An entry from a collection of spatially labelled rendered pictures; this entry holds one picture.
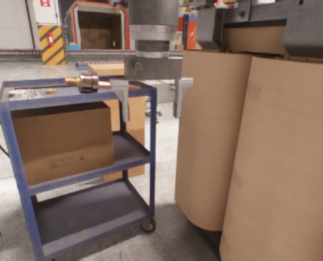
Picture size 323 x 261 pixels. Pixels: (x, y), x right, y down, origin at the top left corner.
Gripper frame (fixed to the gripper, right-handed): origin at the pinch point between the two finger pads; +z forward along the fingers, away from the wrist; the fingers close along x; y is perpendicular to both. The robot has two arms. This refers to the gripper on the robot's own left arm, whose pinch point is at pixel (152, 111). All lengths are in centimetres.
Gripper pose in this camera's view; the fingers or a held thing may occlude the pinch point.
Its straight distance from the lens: 56.9
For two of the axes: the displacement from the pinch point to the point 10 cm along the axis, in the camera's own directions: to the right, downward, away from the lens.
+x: 9.6, -0.9, 2.7
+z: -0.3, 9.2, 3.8
